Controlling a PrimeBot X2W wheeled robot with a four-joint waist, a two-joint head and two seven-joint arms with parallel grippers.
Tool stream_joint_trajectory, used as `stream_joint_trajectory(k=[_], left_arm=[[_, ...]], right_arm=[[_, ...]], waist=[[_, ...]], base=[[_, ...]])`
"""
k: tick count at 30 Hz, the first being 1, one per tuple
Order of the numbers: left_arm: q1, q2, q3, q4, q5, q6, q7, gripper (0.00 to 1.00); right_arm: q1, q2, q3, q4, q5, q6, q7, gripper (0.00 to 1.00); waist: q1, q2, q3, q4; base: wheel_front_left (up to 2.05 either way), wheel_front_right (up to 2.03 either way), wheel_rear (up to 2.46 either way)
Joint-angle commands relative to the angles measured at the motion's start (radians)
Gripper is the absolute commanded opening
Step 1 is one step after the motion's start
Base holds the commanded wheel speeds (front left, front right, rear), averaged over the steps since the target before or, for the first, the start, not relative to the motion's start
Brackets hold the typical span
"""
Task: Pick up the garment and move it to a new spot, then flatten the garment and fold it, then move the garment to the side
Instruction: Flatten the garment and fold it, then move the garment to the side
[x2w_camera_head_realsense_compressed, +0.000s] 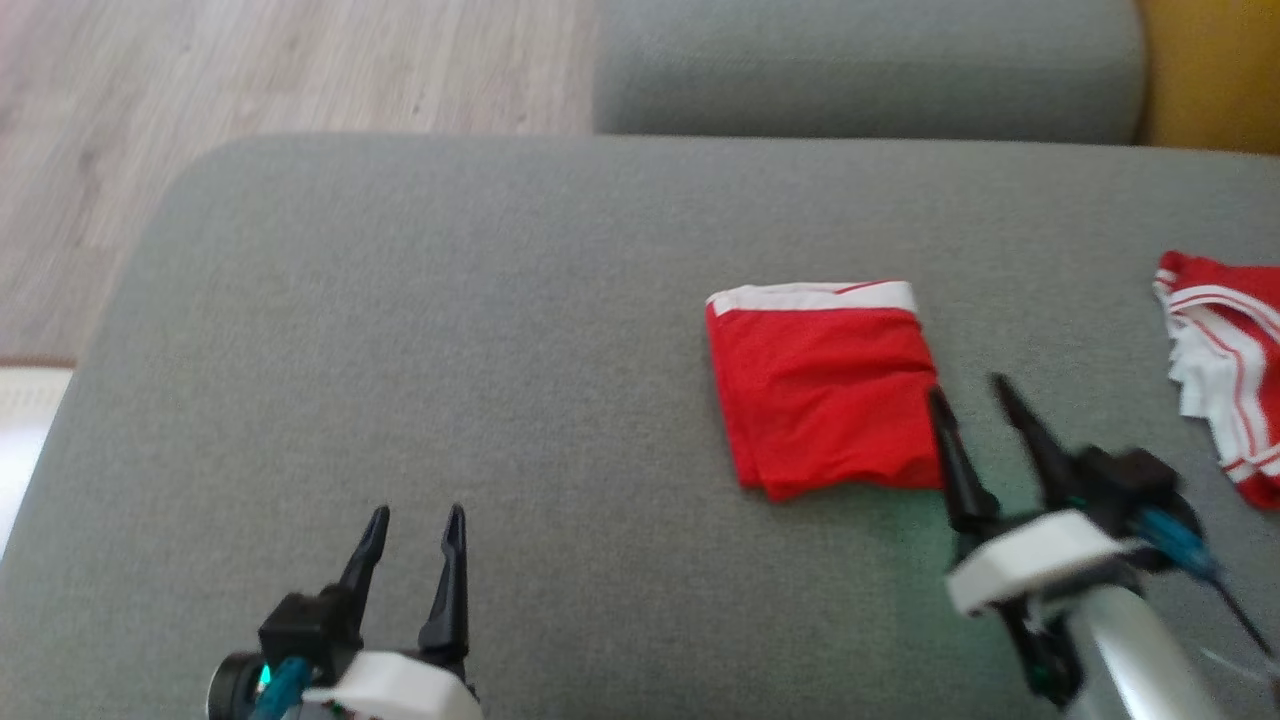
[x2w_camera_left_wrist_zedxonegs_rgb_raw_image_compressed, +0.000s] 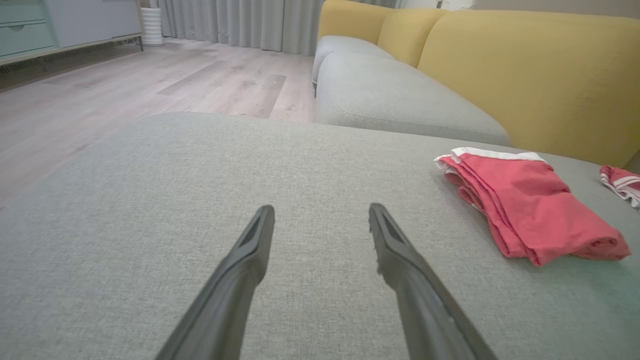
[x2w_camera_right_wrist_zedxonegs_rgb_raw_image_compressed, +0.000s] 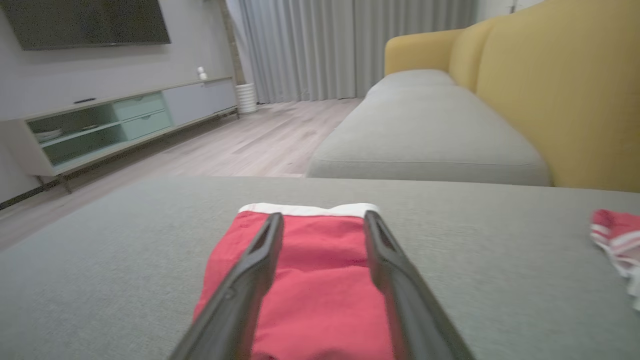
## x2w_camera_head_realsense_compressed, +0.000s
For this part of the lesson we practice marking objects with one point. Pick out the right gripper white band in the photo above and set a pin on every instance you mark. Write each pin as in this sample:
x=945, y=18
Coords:
x=1040, y=565

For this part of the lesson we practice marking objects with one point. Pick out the red shirt with white sleeves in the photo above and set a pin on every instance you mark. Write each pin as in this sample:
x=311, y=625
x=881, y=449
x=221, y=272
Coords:
x=1225, y=350

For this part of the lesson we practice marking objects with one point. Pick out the yellow sofa cushion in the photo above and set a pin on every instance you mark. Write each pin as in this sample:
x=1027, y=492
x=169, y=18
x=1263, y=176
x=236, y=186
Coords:
x=1215, y=70

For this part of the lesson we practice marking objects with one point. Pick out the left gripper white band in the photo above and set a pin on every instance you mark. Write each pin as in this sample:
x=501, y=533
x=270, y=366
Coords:
x=400, y=690

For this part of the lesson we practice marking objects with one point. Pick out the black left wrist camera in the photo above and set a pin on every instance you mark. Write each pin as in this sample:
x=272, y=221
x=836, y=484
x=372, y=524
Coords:
x=305, y=630

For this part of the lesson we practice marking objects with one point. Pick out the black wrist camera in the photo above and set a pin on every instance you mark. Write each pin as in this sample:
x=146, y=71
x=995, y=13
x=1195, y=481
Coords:
x=1130, y=480
x=305, y=630

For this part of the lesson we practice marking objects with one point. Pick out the grey sofa seat cushion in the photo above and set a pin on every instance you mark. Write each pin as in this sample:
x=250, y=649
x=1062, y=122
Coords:
x=500, y=350

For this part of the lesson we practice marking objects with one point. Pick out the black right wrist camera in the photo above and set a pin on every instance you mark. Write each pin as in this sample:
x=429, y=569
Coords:
x=1130, y=480

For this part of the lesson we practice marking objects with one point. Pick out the red shorts with white trim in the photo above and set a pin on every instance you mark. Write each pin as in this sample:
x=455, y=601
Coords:
x=820, y=400

